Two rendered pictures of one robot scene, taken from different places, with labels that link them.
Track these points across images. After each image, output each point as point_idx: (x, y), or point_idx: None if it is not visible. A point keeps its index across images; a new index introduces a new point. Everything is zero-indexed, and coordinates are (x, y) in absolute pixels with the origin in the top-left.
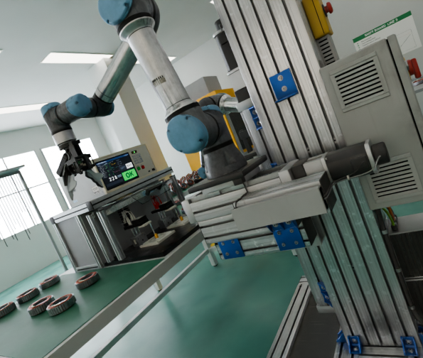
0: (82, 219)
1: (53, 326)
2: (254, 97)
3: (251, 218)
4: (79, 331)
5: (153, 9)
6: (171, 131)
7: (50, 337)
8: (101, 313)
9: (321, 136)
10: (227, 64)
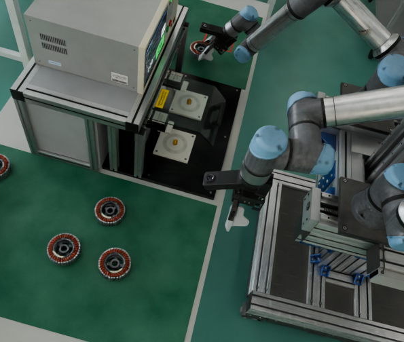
0: (96, 125)
1: (138, 305)
2: None
3: (389, 283)
4: (193, 326)
5: None
6: None
7: (157, 328)
8: (199, 300)
9: None
10: None
